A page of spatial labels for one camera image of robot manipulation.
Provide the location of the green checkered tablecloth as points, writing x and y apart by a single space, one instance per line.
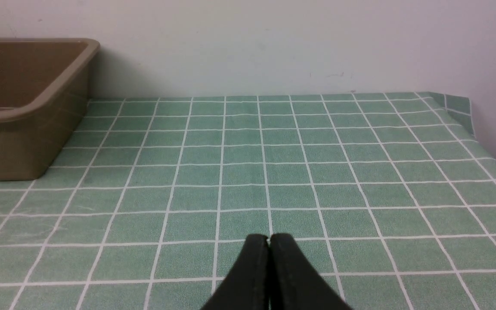
389 195

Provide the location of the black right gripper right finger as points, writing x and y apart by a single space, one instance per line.
294 283

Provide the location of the olive plastic storage bin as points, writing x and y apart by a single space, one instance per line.
44 85

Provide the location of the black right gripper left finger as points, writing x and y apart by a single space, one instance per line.
244 287

